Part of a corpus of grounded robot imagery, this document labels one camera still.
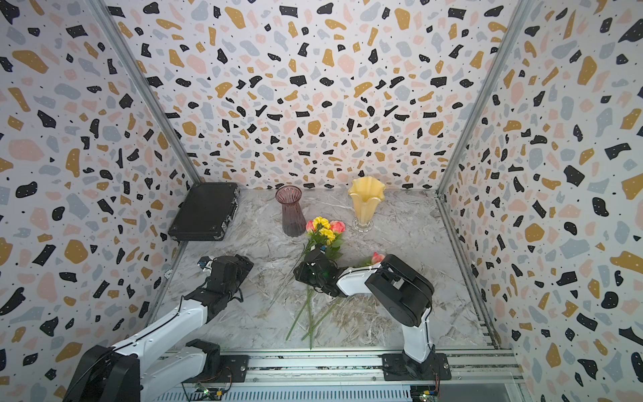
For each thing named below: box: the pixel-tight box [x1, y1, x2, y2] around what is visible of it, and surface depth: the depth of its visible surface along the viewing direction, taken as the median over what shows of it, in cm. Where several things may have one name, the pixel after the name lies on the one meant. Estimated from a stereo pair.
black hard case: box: [167, 182, 240, 242], surface depth 109 cm
